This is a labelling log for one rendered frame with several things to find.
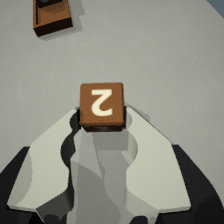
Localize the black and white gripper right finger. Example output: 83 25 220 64
124 105 224 224

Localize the orange wooden tray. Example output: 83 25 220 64
33 0 73 37

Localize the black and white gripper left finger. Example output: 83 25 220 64
0 106 81 224

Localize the brown number cube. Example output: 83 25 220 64
35 0 63 8
79 83 125 132

